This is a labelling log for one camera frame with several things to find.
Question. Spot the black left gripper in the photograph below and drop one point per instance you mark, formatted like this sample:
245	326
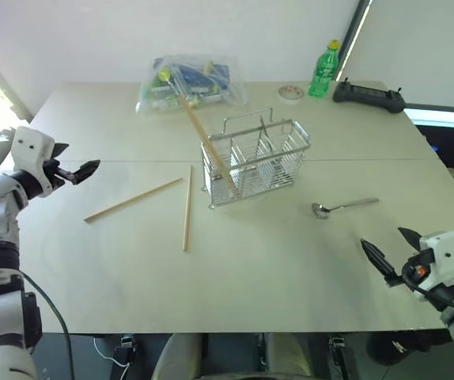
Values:
55	176

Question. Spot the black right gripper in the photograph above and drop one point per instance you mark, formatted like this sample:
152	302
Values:
413	273

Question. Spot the silver metal spoon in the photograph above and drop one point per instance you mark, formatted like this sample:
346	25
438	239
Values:
343	205

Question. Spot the wooden chopstick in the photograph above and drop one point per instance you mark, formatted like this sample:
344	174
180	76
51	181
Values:
207	142
188	210
132	200

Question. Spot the black rounded object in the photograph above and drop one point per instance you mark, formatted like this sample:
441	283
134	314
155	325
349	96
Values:
405	346

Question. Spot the black table clamp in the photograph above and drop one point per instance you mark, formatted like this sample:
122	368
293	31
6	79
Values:
125	349
337	345

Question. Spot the yellow round item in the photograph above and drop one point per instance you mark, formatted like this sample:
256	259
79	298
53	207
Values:
164	74

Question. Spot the blue package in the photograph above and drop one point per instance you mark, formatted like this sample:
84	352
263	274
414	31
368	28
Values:
195	77

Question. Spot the beige rounded leg cover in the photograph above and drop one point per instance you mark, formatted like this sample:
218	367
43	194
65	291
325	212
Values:
290	354
177	356

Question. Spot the black remote controller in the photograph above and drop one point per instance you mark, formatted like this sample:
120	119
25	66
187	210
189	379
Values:
369	96

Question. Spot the clear plastic bag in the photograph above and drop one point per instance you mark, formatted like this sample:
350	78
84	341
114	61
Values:
227	97

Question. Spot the white round tape roll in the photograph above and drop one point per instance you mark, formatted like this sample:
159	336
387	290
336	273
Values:
290	94

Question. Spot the green plastic bottle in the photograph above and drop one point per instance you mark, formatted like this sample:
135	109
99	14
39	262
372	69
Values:
323	73

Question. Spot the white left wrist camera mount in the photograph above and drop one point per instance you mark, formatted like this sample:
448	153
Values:
29	148

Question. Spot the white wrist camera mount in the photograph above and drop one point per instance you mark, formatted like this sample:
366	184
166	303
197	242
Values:
29	148
448	249

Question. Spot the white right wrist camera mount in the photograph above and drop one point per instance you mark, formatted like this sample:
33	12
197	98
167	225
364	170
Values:
448	249

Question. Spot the black window frame strip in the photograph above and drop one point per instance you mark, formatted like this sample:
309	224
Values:
355	35

